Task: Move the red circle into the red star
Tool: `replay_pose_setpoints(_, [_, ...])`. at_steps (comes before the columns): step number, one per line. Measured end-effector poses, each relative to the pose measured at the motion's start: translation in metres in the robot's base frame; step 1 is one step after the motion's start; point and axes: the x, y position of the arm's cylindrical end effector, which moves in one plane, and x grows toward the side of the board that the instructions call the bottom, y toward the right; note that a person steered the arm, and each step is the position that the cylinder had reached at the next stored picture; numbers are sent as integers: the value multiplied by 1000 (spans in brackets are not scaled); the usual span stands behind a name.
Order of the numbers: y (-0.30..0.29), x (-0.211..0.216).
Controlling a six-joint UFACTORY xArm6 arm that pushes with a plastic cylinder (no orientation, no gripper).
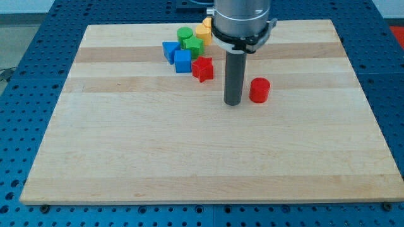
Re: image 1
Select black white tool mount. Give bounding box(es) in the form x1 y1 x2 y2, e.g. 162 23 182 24
211 18 278 54

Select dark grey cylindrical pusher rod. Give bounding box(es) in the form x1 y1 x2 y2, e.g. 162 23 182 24
224 52 247 106

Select red cylinder block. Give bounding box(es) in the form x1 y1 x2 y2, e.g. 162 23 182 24
249 78 271 103

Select yellow block behind arm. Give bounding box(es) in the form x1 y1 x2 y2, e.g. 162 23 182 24
202 17 211 29

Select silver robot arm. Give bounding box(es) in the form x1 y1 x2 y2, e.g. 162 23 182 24
207 0 278 106

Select red star block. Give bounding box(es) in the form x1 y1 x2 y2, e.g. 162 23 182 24
191 56 214 83

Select green star block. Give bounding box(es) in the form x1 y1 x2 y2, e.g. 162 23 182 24
183 36 205 59

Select yellow cylinder block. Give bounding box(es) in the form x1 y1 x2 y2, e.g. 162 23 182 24
195 24 212 46

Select blue cube block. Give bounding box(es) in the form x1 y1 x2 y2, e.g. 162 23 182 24
174 50 192 73

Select green cylinder block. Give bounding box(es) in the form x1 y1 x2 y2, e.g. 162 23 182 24
176 26 193 49

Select blue triangle block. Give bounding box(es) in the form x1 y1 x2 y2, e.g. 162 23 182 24
162 42 181 64

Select light wooden board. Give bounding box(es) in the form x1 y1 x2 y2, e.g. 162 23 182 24
20 20 403 205

